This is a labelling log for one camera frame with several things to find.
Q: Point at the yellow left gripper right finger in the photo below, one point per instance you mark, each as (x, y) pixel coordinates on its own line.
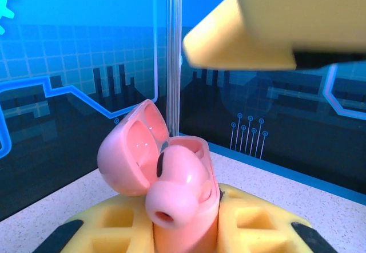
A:
(257, 227)

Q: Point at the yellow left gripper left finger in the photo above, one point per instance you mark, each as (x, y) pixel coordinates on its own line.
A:
(114, 224)

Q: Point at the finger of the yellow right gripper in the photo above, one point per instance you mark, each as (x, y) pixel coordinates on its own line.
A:
(271, 21)

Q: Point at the coral pink charging case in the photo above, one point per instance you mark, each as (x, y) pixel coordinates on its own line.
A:
(125, 161)

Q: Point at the coral pink earbud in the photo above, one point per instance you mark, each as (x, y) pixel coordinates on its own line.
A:
(177, 184)

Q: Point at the blue table edge strip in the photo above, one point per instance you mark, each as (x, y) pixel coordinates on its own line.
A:
(286, 170)

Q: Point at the aluminium enclosure post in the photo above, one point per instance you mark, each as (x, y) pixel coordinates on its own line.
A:
(174, 64)

